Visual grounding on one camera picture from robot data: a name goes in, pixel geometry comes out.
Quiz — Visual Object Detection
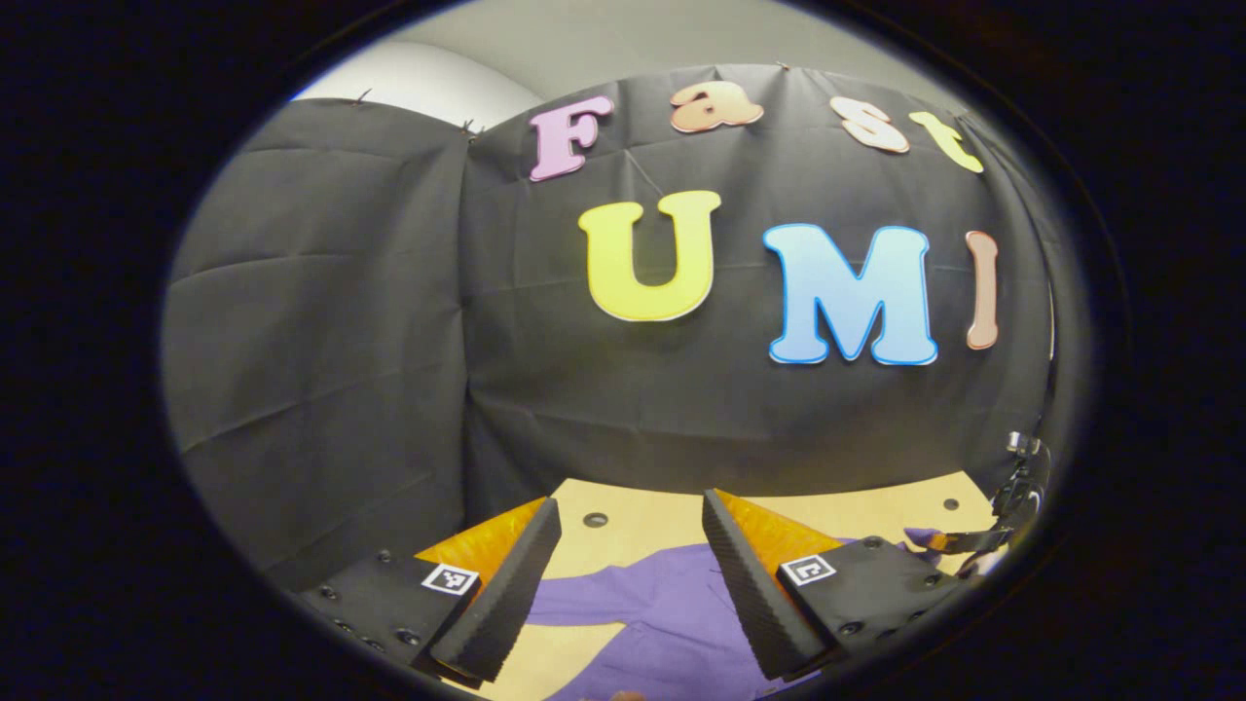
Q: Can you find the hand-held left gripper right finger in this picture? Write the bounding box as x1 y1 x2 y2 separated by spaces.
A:
701 488 967 683

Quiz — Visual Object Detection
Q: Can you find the purple button-up shirt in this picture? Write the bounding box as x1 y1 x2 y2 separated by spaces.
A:
526 528 943 701

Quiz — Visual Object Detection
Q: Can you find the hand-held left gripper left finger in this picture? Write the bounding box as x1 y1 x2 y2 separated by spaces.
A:
292 497 564 692

